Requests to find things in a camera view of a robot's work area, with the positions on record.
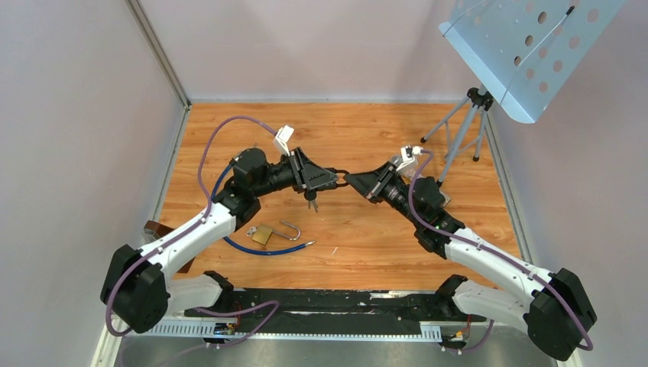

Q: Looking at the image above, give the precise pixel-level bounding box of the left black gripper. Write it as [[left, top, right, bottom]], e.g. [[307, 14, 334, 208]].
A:
[[257, 149, 342, 199]]

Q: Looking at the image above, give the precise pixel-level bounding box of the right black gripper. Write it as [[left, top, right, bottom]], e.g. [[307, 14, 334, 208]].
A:
[[341, 164, 420, 229]]

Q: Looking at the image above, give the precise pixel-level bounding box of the brass padlock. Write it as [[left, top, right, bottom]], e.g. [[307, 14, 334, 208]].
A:
[[246, 221, 302, 246]]

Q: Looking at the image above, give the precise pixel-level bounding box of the small black padlock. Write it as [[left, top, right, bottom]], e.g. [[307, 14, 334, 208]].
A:
[[334, 169, 349, 188]]

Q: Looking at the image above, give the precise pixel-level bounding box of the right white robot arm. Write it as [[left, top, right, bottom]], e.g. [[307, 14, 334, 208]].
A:
[[344, 162, 598, 361]]

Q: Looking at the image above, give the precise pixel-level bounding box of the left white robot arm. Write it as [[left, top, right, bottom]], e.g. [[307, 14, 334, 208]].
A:
[[100, 148, 339, 333]]

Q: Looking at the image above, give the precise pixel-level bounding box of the glitter microphone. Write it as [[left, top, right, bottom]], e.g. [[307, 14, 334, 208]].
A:
[[439, 189, 452, 207]]

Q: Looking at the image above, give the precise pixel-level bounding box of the brown wooden block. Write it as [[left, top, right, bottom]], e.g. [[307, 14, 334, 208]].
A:
[[143, 219, 199, 274]]

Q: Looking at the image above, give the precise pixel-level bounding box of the blue music stand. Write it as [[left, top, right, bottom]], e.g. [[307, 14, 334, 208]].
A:
[[420, 0, 627, 188]]

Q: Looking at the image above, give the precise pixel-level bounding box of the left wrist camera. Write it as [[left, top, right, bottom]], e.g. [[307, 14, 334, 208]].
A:
[[273, 125, 294, 156]]

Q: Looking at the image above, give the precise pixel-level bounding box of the blue cable lock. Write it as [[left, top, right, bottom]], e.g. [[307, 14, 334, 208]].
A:
[[210, 164, 316, 256]]

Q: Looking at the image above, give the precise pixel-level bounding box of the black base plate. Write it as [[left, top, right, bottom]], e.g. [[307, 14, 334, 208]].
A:
[[211, 288, 483, 336]]

